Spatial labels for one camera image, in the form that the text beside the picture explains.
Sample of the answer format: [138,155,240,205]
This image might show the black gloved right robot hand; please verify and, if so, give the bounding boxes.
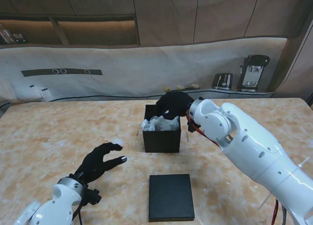
[155,91,195,120]

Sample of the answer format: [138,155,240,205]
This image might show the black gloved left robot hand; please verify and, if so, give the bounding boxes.
[74,142,128,185]

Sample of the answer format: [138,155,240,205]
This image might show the white printed plastic bag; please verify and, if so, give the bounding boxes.
[141,114,180,132]

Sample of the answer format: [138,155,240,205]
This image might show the black gift box lid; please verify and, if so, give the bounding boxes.
[148,174,196,223]

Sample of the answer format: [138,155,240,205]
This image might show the black open gift box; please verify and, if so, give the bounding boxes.
[142,104,182,153]

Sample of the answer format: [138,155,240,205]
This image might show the yellow fruit pieces on board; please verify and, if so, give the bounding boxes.
[163,84,201,92]

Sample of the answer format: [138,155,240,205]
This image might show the grey counter ledge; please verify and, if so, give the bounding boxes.
[0,88,274,106]

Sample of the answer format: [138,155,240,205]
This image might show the white protective cloth cover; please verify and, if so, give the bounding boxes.
[0,36,288,103]

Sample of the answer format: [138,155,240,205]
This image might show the black toaster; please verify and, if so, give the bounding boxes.
[211,72,234,90]

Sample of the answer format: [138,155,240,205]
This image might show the black silver coffee machine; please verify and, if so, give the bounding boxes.
[236,54,270,93]

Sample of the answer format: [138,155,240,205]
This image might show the dark strip with white rings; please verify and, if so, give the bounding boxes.
[21,68,103,77]

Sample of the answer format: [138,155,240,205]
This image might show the black device on shelf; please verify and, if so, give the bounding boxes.
[11,33,28,43]

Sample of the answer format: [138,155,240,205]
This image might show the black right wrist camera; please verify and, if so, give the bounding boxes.
[187,121,199,133]

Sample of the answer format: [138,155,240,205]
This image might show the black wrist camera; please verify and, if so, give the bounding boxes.
[84,188,102,206]
[187,121,199,133]

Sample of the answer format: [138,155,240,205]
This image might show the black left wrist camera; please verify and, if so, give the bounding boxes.
[84,188,102,206]

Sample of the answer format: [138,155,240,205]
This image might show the red black left arm cables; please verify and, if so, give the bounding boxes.
[72,198,86,225]

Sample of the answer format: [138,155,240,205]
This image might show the wooden wall shelf niche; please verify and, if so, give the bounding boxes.
[0,13,141,46]

